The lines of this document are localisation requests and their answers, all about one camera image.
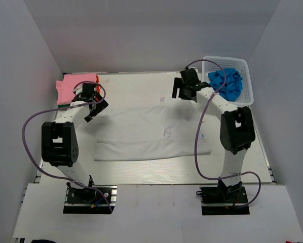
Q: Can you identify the blue t shirt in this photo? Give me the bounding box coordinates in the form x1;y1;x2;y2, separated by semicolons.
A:
208;68;243;102

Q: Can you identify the white t shirt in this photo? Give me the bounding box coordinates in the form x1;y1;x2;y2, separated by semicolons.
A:
93;99;203;161

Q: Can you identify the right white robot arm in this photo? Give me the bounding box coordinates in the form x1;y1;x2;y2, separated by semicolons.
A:
172;68;255;202

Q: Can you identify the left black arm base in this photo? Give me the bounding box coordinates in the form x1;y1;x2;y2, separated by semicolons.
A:
63;182;118;215

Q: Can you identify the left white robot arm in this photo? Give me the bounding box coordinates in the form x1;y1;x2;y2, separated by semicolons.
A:
42;81;108;202

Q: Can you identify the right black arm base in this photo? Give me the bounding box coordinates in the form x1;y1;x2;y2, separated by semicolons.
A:
196;186;250;216

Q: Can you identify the folded pink t shirt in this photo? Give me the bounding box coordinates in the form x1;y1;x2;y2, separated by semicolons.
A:
56;73;99;105

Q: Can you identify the folded green t shirt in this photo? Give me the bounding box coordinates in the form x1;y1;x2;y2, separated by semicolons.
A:
57;104;70;109

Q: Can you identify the white plastic basket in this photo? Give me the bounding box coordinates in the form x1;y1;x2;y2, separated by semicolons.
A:
201;56;254;107

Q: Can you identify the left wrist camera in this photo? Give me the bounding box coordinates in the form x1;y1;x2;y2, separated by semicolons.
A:
73;84;83;96

